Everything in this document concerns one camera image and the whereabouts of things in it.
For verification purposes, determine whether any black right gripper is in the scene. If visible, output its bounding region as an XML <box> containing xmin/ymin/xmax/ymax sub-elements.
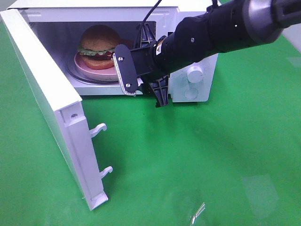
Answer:
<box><xmin>130</xmin><ymin>22</ymin><xmax>169</xmax><ymax>108</ymax></box>

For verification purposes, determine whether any pink round plate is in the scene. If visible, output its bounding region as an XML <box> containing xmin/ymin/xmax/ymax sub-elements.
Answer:
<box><xmin>74</xmin><ymin>37</ymin><xmax>133</xmax><ymax>81</ymax></box>

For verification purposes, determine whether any burger with lettuce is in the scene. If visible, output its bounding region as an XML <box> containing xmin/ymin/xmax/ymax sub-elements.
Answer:
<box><xmin>78</xmin><ymin>25</ymin><xmax>120</xmax><ymax>70</ymax></box>

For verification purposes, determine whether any white microwave door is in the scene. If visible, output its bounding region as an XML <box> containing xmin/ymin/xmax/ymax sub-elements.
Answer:
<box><xmin>0</xmin><ymin>9</ymin><xmax>113</xmax><ymax>210</ymax></box>

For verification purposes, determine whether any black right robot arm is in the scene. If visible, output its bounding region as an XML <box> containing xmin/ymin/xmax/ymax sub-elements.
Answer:
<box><xmin>131</xmin><ymin>0</ymin><xmax>301</xmax><ymax>94</ymax></box>

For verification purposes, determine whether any lower white timer knob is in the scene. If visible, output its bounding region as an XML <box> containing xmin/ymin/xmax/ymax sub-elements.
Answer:
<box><xmin>187</xmin><ymin>66</ymin><xmax>203</xmax><ymax>83</ymax></box>

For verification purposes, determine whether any white microwave oven body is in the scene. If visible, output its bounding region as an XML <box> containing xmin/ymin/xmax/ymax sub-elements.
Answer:
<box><xmin>0</xmin><ymin>0</ymin><xmax>217</xmax><ymax>102</ymax></box>

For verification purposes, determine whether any glass microwave turntable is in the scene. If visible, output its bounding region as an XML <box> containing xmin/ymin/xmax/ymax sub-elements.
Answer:
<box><xmin>66</xmin><ymin>63</ymin><xmax>119</xmax><ymax>85</ymax></box>

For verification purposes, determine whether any clear plastic film piece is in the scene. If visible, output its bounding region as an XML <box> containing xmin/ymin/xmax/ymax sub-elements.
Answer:
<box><xmin>172</xmin><ymin>188</ymin><xmax>207</xmax><ymax>226</ymax></box>

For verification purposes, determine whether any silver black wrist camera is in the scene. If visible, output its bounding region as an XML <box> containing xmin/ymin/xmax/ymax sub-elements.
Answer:
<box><xmin>113</xmin><ymin>44</ymin><xmax>138</xmax><ymax>96</ymax></box>

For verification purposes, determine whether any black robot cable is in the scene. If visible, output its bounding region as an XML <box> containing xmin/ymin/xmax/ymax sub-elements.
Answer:
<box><xmin>133</xmin><ymin>0</ymin><xmax>218</xmax><ymax>50</ymax></box>

